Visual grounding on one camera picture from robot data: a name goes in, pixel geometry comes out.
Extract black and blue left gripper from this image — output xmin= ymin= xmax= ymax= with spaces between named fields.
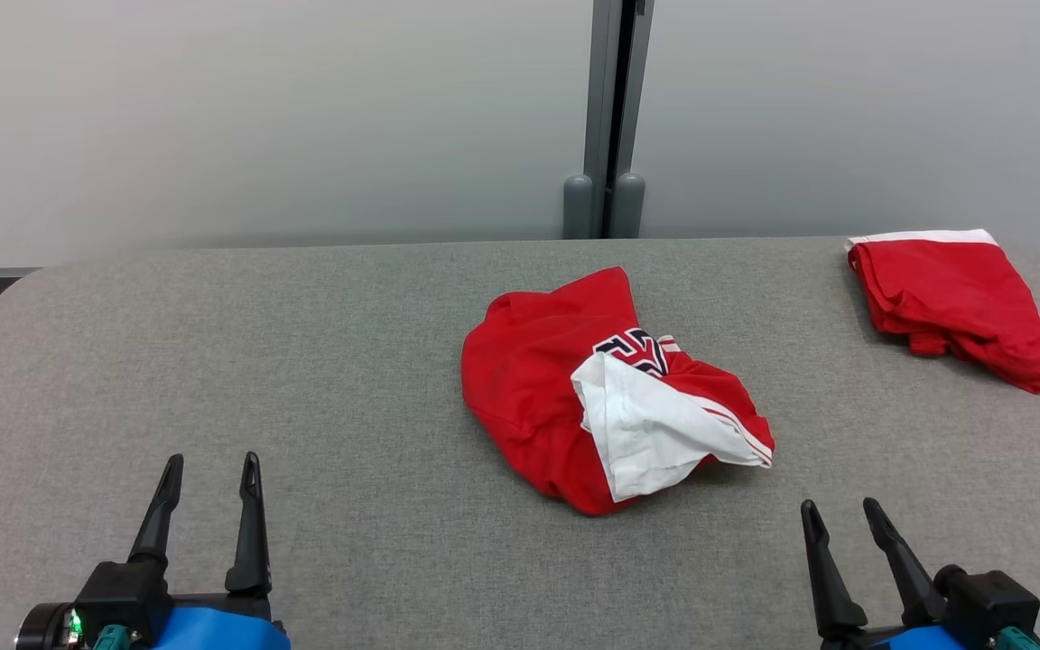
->
xmin=14 ymin=451 xmax=292 ymax=650

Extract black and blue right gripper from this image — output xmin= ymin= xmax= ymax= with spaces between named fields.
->
xmin=800 ymin=497 xmax=999 ymax=650

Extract red shorts with white stripe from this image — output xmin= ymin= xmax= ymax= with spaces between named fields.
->
xmin=845 ymin=229 xmax=1040 ymax=395

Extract red white printed t-shirt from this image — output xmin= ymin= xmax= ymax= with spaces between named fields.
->
xmin=460 ymin=266 xmax=775 ymax=517

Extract grey fabric upholstered bench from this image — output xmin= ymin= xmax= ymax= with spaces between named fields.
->
xmin=0 ymin=237 xmax=1040 ymax=650

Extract grey partition post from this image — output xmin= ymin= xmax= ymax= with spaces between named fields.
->
xmin=562 ymin=0 xmax=618 ymax=240
xmin=610 ymin=0 xmax=656 ymax=239

